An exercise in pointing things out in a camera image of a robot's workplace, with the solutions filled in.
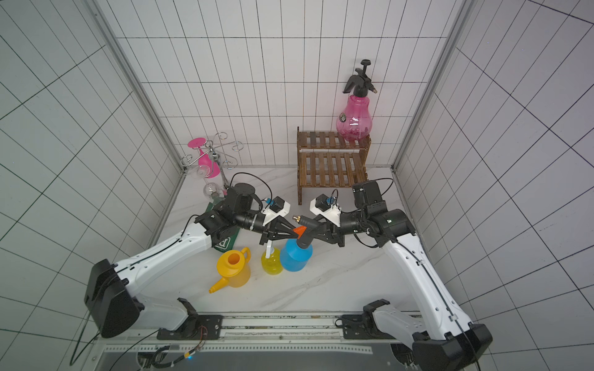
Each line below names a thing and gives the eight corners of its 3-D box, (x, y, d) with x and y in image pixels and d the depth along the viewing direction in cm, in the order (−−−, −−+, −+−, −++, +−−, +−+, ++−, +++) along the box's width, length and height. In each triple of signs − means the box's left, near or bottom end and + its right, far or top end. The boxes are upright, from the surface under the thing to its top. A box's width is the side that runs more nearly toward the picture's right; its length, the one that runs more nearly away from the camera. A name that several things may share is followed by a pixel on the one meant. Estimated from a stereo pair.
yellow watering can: (220, 296, 81) (210, 286, 72) (228, 260, 90) (220, 247, 81) (247, 296, 81) (240, 286, 72) (252, 260, 90) (246, 247, 81)
